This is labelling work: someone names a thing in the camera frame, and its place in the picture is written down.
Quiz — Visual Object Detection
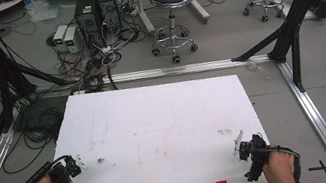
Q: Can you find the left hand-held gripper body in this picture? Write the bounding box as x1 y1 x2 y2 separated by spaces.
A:
45 152 85 183

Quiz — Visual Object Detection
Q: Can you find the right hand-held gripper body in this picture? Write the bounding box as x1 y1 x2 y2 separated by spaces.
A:
235 131 276 183

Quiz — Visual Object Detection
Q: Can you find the person's right hand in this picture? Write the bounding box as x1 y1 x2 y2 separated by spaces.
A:
258 141 301 183

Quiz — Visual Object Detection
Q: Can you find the white power supply unit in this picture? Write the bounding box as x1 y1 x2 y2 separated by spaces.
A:
50 23 72 50
61 25 83 56

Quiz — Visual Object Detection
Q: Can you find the black computer tower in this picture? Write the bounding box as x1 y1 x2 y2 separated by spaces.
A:
71 0 107 52
96 0 124 36

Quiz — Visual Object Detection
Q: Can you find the clear plastic bag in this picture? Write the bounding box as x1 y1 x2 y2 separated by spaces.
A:
23 0 65 26

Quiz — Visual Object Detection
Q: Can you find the black cable coil on floor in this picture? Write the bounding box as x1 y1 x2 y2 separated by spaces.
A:
0 94 78 176

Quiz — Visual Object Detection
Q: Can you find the tangle of floor cables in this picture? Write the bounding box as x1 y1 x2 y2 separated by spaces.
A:
44 17 154 101

